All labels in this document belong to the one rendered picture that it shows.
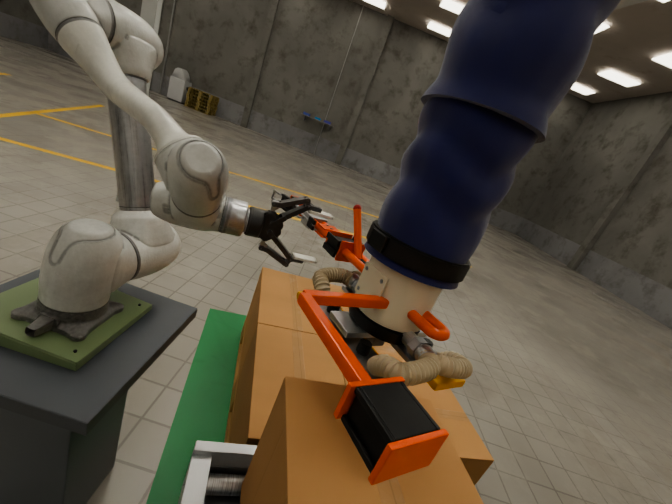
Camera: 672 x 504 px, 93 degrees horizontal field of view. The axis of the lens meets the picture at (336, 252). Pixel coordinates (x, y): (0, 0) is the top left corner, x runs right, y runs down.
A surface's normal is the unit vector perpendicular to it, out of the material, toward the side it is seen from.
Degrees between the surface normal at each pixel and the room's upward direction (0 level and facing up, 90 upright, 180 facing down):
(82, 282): 89
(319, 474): 0
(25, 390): 0
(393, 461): 88
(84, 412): 0
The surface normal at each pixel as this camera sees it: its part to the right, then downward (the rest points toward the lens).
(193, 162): 0.54, -0.15
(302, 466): 0.35, -0.88
